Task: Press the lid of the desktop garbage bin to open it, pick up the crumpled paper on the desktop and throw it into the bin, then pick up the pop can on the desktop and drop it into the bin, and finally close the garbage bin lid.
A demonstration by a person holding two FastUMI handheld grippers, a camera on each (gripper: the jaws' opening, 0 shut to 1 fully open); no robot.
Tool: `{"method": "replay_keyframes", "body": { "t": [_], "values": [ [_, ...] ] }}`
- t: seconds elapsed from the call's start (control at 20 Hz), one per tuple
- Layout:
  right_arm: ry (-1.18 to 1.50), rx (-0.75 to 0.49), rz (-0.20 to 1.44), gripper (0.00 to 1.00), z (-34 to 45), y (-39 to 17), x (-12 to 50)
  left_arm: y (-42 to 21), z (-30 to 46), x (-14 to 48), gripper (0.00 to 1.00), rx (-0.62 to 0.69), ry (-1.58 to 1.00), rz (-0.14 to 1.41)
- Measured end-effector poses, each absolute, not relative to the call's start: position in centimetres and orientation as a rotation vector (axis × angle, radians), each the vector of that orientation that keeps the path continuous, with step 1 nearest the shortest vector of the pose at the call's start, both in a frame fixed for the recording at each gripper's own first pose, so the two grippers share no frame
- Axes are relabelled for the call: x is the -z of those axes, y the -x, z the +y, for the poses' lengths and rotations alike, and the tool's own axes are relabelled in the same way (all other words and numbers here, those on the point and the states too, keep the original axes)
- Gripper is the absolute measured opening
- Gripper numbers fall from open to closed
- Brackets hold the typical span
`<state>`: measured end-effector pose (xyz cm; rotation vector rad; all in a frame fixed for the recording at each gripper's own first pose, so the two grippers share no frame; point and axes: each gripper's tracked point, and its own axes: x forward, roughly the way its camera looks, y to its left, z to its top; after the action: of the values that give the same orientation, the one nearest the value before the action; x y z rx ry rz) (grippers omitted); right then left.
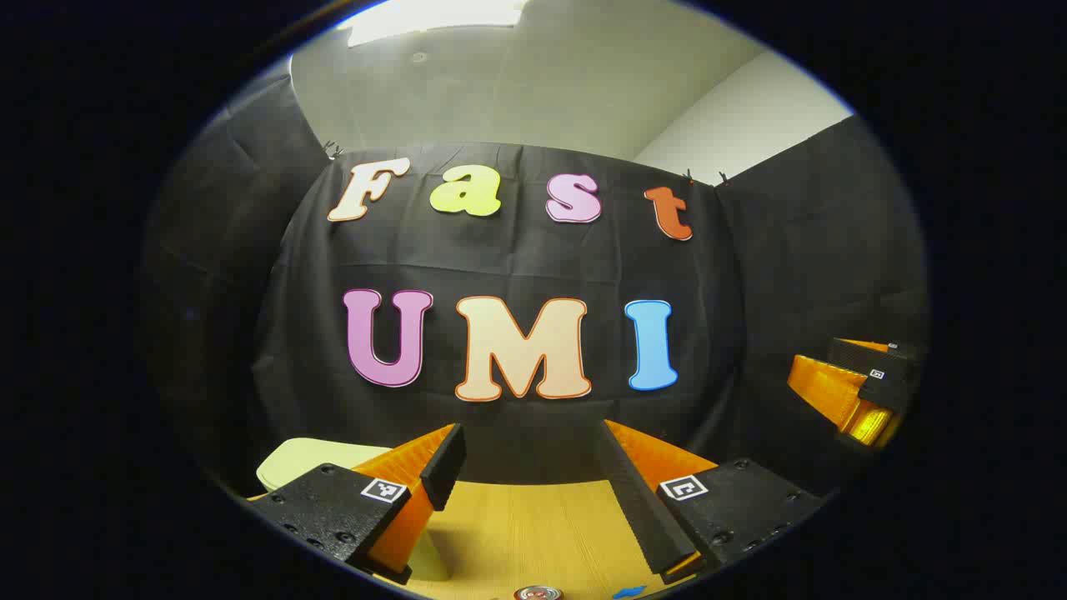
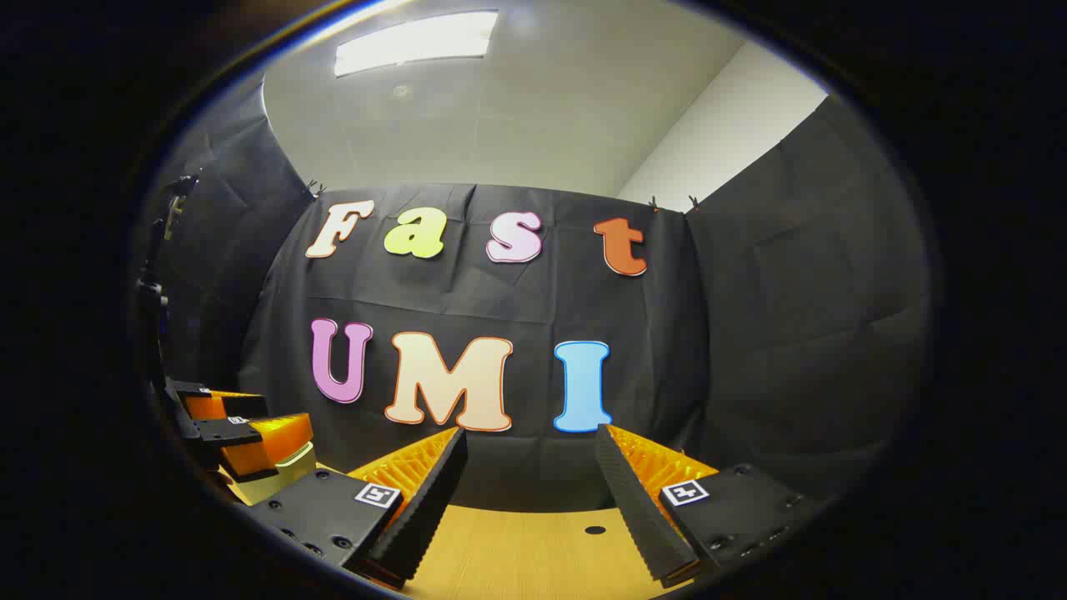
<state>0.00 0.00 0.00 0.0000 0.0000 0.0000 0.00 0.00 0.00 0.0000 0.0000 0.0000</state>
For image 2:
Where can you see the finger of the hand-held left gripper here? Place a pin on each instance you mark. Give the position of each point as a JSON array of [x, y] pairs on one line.
[[242, 407], [229, 433]]

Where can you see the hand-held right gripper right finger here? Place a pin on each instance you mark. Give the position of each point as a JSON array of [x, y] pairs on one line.
[[638, 517]]

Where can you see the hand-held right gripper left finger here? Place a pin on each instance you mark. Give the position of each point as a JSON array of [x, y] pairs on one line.
[[425, 517]]

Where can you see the green desktop garbage bin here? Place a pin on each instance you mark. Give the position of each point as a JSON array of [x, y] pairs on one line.
[[288, 482]]

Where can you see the wooden desktop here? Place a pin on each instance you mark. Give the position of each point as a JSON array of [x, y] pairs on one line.
[[517, 558]]

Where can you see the black backdrop cloth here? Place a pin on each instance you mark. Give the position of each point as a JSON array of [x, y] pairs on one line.
[[542, 300]]

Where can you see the ceiling light panel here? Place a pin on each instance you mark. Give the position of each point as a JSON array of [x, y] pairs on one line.
[[417, 42]]

